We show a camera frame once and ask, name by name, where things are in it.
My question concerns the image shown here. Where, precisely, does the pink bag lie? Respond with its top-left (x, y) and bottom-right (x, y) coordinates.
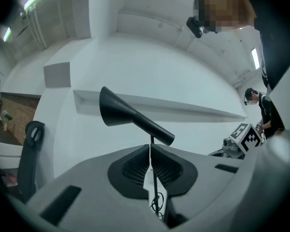
top-left (4, 175), bottom-right (17, 186)

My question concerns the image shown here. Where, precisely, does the grey-top white-frame table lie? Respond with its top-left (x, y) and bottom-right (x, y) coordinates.
top-left (0, 122), bottom-right (25, 178)

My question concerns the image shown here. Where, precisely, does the person's black clothing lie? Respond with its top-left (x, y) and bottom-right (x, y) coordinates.
top-left (244, 0), bottom-right (290, 91)

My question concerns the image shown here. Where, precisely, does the person's head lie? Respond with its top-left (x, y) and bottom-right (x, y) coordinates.
top-left (193, 0), bottom-right (257, 33)

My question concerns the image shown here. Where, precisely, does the black desk lamp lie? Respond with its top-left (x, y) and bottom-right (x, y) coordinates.
top-left (99, 86), bottom-right (176, 217)

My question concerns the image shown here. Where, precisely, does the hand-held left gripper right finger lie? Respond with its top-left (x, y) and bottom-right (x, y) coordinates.
top-left (151, 144), bottom-right (244, 228)

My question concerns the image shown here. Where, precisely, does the black office chair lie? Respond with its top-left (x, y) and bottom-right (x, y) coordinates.
top-left (17, 120), bottom-right (47, 204)

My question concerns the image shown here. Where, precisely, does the black head-worn camera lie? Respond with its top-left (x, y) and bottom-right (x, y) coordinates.
top-left (186, 15), bottom-right (204, 39)

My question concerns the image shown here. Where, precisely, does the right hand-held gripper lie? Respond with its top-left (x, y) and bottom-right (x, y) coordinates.
top-left (208, 122), bottom-right (263, 159)

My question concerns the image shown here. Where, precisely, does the leafy plant in vase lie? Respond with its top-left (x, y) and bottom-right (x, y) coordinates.
top-left (1, 109), bottom-right (14, 131)

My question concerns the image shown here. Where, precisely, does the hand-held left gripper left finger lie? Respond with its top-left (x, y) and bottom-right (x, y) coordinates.
top-left (26, 144), bottom-right (160, 229)

